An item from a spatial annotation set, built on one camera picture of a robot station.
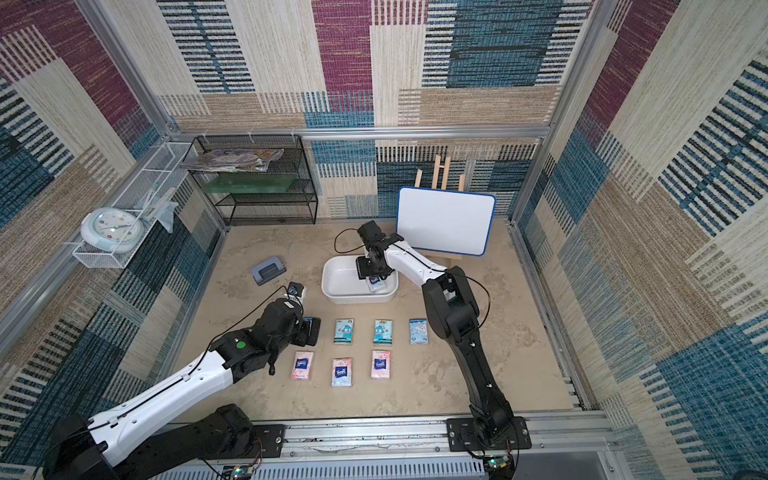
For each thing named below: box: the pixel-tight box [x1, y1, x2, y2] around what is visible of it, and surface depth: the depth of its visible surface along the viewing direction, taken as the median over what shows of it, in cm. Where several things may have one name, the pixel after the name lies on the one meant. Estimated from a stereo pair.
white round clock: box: [80, 207, 144, 253], surface depth 68 cm
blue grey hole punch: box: [251, 256, 287, 286], surface depth 106 cm
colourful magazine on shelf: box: [180, 149, 284, 172], surface depth 83 cm
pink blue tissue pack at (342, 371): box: [331, 357, 353, 387], surface depth 83 cm
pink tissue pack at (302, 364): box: [290, 351, 314, 381], surface depth 85 cm
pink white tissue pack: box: [371, 350, 391, 379], surface depth 85 cm
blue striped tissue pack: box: [409, 318, 428, 345], surface depth 91 cm
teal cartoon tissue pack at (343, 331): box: [333, 318, 354, 345], surface depth 91 cm
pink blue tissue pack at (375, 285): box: [365, 276, 386, 293], surface depth 101 cm
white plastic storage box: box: [321, 255, 399, 304], surface depth 100 cm
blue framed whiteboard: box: [396, 186, 497, 257], surface depth 96 cm
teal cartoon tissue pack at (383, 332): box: [373, 319, 393, 346], surface depth 91 cm
